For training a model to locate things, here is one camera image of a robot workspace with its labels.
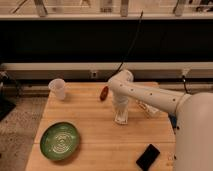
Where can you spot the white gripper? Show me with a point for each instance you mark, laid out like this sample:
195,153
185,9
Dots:
121,115

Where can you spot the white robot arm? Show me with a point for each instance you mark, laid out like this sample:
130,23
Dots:
194,137

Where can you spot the red brown oval object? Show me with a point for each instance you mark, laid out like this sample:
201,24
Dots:
104,93

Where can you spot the black smartphone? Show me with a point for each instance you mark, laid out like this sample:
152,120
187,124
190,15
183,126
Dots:
148,157

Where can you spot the green glass plate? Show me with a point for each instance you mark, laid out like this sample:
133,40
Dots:
59,141

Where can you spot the clear plastic cup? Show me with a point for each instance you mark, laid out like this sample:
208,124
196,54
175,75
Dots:
57,86

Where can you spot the white wall rail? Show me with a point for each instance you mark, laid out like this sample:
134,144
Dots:
101,70

